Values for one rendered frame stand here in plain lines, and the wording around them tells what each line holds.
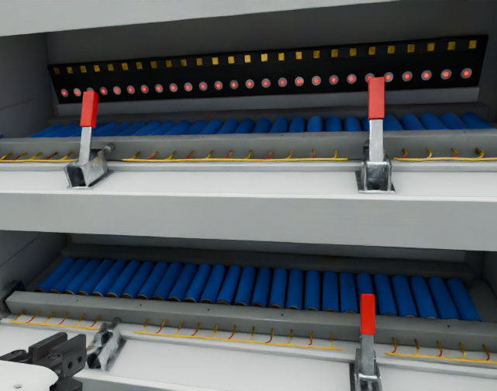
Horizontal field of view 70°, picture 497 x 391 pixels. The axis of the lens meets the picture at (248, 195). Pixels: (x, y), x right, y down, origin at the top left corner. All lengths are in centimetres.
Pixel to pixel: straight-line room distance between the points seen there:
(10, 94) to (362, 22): 46
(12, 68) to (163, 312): 38
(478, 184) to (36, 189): 39
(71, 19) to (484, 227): 38
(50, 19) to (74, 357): 30
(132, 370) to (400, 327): 27
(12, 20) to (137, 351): 35
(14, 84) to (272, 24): 35
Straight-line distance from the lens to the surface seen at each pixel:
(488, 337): 43
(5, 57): 58
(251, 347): 40
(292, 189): 30
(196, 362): 41
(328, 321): 40
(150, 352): 43
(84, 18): 38
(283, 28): 51
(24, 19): 41
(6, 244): 57
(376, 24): 51
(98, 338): 42
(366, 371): 37
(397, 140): 36
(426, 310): 44
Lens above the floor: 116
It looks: 9 degrees down
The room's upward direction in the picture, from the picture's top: 1 degrees counter-clockwise
